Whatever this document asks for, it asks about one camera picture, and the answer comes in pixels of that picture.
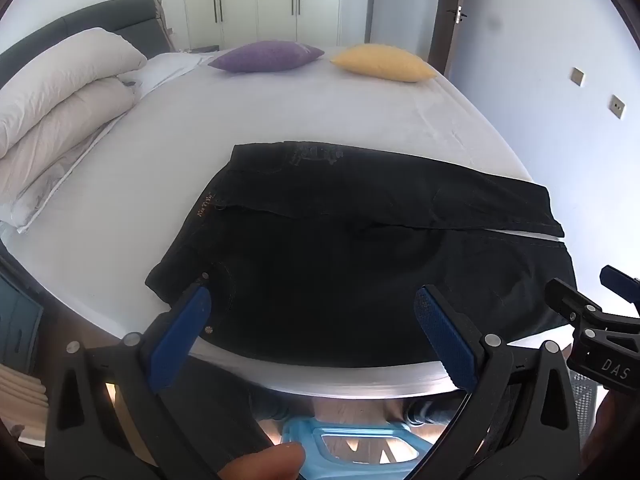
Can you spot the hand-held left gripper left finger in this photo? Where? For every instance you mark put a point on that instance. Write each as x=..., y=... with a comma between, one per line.
x=180, y=340

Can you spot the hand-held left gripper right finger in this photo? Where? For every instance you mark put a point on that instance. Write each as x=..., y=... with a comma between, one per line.
x=447, y=340

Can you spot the purple pillow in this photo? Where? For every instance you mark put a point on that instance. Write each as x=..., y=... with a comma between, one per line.
x=265, y=56

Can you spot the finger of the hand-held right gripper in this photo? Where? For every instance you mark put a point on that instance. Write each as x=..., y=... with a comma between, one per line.
x=570, y=297
x=620, y=280

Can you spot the bed with white sheet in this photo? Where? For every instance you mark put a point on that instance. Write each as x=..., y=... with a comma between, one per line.
x=300, y=110

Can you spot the white pillow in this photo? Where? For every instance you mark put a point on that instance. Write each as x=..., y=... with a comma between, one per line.
x=167, y=67

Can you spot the black pants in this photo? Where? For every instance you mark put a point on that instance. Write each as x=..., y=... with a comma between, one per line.
x=325, y=270

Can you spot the yellow pillow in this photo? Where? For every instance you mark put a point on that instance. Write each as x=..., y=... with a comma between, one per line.
x=382, y=62

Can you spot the white perforated bin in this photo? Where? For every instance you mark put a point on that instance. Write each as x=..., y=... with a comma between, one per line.
x=584, y=400

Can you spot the folded beige duvet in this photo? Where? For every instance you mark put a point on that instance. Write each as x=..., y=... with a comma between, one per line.
x=60, y=95

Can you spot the grey-blue cabinet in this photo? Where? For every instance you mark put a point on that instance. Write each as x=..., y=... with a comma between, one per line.
x=20, y=315

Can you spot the brown door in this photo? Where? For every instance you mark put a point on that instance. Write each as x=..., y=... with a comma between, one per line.
x=442, y=35

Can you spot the dark grey headboard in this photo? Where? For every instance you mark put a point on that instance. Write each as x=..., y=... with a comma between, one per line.
x=75, y=22

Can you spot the person's left hand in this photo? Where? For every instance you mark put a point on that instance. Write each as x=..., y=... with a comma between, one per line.
x=265, y=462

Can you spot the white wardrobe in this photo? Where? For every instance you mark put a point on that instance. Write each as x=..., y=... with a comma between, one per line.
x=275, y=0

